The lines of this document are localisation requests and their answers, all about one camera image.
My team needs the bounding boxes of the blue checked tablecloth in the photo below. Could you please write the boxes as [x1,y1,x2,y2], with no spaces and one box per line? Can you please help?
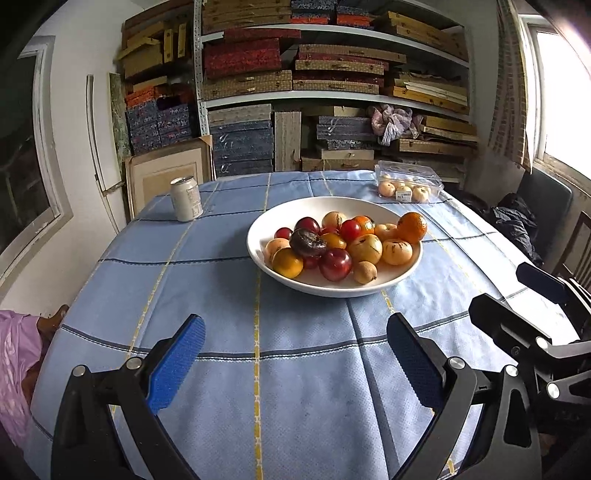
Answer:
[23,170,583,480]

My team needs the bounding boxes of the large red patterned box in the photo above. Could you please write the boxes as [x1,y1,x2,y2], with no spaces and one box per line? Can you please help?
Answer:
[203,39,282,79]

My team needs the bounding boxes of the brown patterned curtain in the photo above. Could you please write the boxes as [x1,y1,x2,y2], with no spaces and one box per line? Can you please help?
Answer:
[487,0,532,174]

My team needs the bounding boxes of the wooden chair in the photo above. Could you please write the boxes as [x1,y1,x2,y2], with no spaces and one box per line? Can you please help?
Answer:
[34,304,70,344]
[551,210,591,287]

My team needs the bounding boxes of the pink crumpled cloth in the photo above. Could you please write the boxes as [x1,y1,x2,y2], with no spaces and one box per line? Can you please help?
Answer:
[369,105,423,146]

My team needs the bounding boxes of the orange patterned boxes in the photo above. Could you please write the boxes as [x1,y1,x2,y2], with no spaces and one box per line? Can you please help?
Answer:
[126,85,195,109]

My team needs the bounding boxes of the white wall conduit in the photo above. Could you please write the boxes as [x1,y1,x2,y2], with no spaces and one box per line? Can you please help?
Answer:
[85,74,125,232]

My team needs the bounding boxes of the pile of tan cardboard boxes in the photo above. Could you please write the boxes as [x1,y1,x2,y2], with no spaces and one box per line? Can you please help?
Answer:
[115,14,195,93]

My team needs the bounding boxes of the bright white framed window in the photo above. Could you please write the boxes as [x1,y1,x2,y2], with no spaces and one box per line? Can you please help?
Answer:
[517,14,591,185]

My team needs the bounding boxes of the white oval bowl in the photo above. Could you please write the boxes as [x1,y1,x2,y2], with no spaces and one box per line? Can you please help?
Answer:
[246,196,423,298]

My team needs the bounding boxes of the white metal shelving unit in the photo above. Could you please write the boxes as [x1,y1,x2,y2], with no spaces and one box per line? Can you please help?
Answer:
[193,0,476,190]

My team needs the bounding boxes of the small tan pear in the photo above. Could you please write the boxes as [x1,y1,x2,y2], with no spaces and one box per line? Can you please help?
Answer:
[353,261,380,285]

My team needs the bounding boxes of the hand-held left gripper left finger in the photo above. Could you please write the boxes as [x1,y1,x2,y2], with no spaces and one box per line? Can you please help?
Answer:
[51,314,206,480]

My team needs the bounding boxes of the green marbled panel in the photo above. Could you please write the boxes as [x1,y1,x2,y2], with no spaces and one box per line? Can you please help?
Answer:
[108,73,134,160]

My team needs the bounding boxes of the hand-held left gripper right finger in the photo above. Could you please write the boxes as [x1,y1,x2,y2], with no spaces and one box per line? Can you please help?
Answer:
[387,313,541,480]

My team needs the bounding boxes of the black jacket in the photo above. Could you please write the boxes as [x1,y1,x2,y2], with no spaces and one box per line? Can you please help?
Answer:
[489,194,546,266]

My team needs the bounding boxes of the large red plum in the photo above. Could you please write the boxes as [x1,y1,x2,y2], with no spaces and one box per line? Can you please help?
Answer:
[318,247,353,282]

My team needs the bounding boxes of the silver drink can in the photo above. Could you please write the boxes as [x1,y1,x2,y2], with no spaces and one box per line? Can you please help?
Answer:
[170,176,204,222]

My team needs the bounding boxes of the pink plastic bag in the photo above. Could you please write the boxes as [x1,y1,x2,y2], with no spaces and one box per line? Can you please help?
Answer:
[0,310,47,448]

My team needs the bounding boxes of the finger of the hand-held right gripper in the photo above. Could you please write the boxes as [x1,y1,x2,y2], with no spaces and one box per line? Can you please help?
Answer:
[468,293,591,416]
[516,262,591,333]

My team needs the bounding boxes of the stacks of tan flat boxes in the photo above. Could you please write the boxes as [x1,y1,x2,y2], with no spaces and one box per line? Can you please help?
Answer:
[202,0,478,185]

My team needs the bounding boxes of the dark wrinkled passion fruit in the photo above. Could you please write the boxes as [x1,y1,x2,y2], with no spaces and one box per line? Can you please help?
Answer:
[289,229,329,258]

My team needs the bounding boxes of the smooth yellow-orange citrus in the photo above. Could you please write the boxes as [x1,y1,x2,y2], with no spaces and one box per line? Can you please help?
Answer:
[271,247,304,280]

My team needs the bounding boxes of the dark grey chair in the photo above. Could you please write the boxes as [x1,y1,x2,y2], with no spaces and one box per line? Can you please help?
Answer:
[517,171,575,268]

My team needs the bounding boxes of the packed pale pears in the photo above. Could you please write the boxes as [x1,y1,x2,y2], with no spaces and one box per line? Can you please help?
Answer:
[378,178,437,203]

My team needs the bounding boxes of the clear plastic clamshell box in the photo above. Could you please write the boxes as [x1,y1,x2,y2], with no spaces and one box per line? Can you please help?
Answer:
[374,161,445,204]

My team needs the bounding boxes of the large orange mandarin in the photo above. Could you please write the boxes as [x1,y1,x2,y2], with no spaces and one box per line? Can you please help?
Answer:
[397,211,429,244]

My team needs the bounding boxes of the blue patterned box stack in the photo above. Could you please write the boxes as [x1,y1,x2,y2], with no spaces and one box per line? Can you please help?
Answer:
[126,104,199,155]
[316,115,377,151]
[208,120,275,178]

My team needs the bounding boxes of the grey wooden upright box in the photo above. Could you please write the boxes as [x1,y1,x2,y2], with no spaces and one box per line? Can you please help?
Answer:
[274,111,303,171]

